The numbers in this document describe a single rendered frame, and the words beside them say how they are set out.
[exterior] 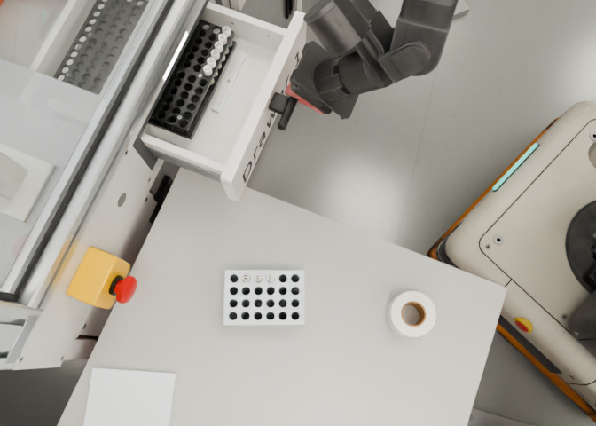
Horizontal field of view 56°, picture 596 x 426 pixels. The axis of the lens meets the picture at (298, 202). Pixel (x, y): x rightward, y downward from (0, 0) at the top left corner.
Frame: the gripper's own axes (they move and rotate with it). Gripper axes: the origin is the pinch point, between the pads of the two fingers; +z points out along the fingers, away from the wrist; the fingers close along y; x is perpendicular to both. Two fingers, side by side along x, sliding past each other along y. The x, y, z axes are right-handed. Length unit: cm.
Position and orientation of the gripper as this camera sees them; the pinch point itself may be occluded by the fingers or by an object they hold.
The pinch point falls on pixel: (294, 91)
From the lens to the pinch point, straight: 85.4
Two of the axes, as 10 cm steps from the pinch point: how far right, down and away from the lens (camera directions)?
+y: -7.5, -4.4, -4.8
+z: -5.4, 0.1, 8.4
